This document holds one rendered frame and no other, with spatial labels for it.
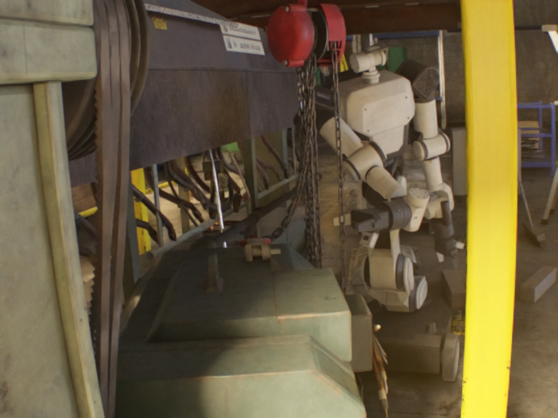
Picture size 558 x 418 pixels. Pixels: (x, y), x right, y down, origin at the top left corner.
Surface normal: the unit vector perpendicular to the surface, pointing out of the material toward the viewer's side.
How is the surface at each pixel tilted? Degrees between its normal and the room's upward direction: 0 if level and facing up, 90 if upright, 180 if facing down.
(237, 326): 90
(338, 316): 90
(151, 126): 90
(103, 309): 100
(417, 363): 90
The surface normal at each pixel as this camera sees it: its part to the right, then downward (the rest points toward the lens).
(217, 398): 0.03, 0.18
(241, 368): -0.06, -0.98
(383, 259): -0.36, 0.47
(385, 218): 0.51, 0.13
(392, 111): 0.35, 0.38
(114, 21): 0.94, -0.06
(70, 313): -0.31, 0.19
